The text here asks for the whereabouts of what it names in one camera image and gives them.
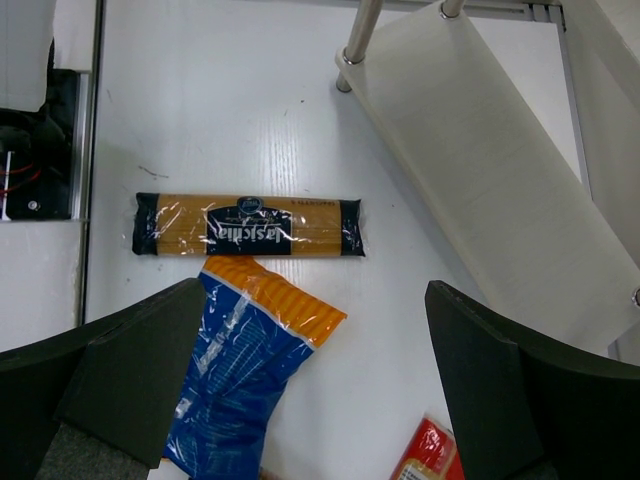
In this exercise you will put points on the blue orange pasta bag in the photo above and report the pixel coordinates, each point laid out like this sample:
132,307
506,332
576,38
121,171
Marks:
255,332

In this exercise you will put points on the red clear pasta bag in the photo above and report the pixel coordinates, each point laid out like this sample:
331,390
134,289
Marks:
431,454

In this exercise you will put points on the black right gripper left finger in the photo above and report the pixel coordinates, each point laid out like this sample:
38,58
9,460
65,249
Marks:
97,401

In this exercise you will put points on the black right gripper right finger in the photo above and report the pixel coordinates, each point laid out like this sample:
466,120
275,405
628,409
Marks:
526,406

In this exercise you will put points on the white two-tier metal shelf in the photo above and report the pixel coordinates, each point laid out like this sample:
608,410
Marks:
524,226

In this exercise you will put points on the La Sicilia spaghetti pack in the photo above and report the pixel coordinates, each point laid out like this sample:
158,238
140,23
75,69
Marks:
214,225

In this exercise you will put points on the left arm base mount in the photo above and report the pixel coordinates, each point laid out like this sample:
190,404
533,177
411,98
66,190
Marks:
43,153

